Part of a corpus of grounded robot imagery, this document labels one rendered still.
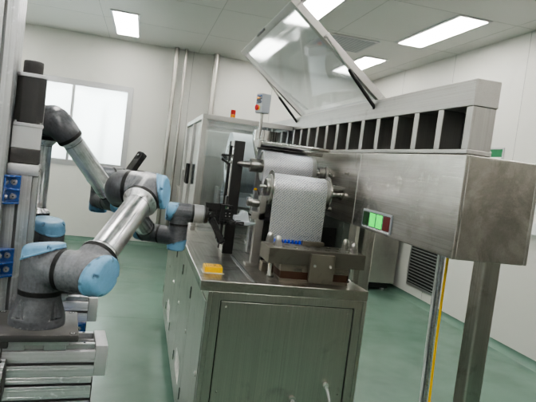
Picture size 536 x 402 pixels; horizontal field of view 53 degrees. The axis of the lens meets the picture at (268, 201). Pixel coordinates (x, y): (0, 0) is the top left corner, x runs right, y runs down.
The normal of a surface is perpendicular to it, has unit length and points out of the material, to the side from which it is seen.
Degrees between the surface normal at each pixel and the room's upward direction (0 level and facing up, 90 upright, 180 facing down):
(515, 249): 90
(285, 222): 90
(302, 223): 90
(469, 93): 90
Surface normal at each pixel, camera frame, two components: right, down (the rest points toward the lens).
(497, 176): 0.22, 0.09
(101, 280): 0.94, 0.19
